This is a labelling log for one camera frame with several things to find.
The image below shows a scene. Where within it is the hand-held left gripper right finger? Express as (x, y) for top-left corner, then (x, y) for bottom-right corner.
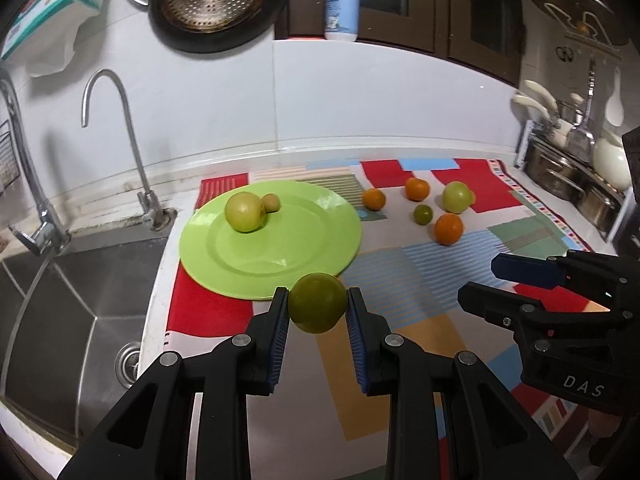
(346, 287), (581, 480)

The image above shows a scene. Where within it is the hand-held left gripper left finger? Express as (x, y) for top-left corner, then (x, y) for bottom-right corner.
(57, 286), (291, 480)

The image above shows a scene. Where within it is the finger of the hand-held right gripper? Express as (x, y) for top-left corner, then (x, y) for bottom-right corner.
(457, 281), (626, 343)
(491, 249), (640, 311)

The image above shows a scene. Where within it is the olive green round fruit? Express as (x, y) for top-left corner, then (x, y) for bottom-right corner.
(287, 272), (348, 334)

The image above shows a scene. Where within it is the light green plate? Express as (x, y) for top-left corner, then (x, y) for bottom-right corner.
(179, 180), (363, 302)

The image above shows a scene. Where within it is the green fruit with orange blush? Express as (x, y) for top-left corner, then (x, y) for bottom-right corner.
(441, 181), (473, 213)

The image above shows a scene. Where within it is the person's right hand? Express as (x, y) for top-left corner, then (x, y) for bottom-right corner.
(587, 407), (623, 466)

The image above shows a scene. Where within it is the colourful patchwork mat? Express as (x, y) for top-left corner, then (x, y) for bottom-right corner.
(162, 158), (596, 461)

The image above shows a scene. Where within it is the stainless steel pot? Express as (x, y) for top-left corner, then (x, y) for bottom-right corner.
(575, 180), (626, 233)
(522, 140), (586, 201)

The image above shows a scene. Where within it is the large yellow-green fruit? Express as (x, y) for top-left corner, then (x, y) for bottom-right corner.
(224, 191), (266, 233)

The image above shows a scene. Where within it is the white ceramic jug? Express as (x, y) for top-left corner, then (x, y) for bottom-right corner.
(592, 130), (633, 191)

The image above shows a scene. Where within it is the metal spatula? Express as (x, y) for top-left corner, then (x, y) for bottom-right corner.
(567, 57), (598, 163)

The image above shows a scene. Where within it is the sink drain strainer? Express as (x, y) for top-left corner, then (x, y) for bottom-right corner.
(114, 341), (143, 390)

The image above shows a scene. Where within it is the white ladle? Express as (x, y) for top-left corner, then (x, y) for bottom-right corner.
(604, 67), (626, 126)

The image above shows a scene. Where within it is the stainless steel sink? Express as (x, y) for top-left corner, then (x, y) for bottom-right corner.
(0, 232), (173, 456)

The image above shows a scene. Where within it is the gooseneck steel faucet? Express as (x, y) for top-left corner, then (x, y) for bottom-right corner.
(81, 69), (168, 233)

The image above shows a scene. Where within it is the chrome lever faucet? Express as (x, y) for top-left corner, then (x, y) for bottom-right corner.
(0, 67), (71, 256)

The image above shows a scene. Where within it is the black frying pan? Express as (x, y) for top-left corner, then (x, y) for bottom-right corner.
(148, 0), (291, 55)

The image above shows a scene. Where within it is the white pump lotion bottle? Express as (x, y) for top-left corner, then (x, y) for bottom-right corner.
(324, 0), (362, 42)

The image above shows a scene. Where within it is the white tissue sheet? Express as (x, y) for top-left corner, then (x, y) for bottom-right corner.
(25, 10), (91, 78)

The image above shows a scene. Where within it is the teal and white tissue box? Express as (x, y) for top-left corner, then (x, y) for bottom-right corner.
(0, 0), (121, 61)

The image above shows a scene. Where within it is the cream knife handle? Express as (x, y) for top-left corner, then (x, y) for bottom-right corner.
(511, 95), (551, 118)
(522, 80), (558, 111)

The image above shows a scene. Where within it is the ornate bronze wall ornament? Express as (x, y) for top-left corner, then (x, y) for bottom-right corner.
(515, 0), (640, 61)

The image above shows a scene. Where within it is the dark wooden window frame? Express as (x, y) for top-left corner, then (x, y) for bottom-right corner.
(272, 0), (526, 86)

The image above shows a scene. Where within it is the wire sink caddy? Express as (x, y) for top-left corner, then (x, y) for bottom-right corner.
(0, 120), (23, 196)

